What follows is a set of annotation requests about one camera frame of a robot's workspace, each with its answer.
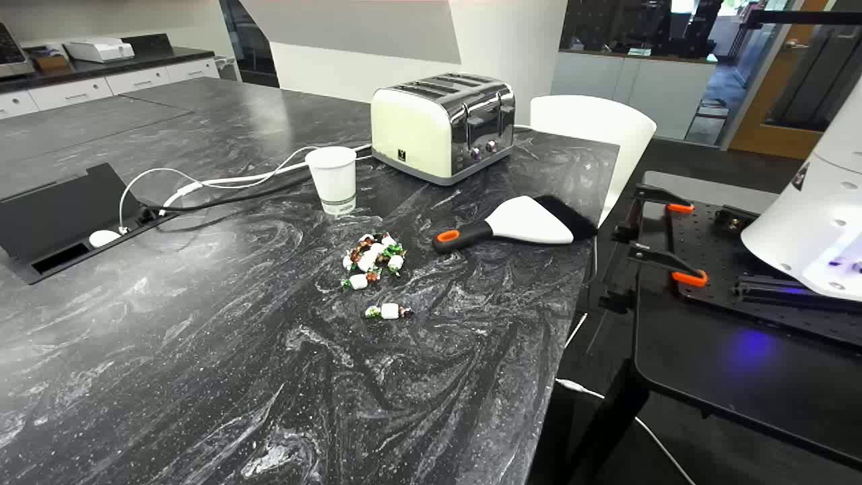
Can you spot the white paper cup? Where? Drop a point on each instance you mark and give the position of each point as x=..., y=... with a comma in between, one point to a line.
x=333, y=178

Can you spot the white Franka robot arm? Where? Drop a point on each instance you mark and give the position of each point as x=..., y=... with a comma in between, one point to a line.
x=809, y=223

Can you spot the small wrapped candy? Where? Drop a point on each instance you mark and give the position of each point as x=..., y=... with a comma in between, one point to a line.
x=349, y=259
x=395, y=261
x=390, y=242
x=390, y=310
x=355, y=280
x=367, y=259

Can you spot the cream and chrome toaster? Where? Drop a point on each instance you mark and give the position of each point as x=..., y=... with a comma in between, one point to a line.
x=421, y=135

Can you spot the white background cabinet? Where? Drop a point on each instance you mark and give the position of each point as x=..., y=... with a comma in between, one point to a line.
x=629, y=89

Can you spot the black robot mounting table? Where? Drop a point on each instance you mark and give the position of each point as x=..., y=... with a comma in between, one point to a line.
x=717, y=360

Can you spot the white power adapter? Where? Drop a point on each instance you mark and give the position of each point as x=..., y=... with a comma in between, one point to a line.
x=104, y=237

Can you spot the low black countertop appliance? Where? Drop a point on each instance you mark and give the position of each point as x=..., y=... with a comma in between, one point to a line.
x=149, y=44

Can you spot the wooden door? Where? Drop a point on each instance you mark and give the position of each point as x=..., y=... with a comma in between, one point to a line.
x=763, y=109

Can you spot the black table power box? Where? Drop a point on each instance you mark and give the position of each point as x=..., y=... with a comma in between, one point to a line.
x=54, y=210

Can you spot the kitchen counter white cabinets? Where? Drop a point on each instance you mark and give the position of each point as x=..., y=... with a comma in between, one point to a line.
x=83, y=89

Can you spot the white countertop appliance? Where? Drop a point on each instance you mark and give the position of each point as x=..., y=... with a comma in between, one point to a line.
x=97, y=48

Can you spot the brown basket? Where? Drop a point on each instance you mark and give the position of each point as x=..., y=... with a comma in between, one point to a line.
x=49, y=60

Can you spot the black horizontal bar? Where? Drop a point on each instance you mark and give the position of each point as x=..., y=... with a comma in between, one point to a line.
x=809, y=16

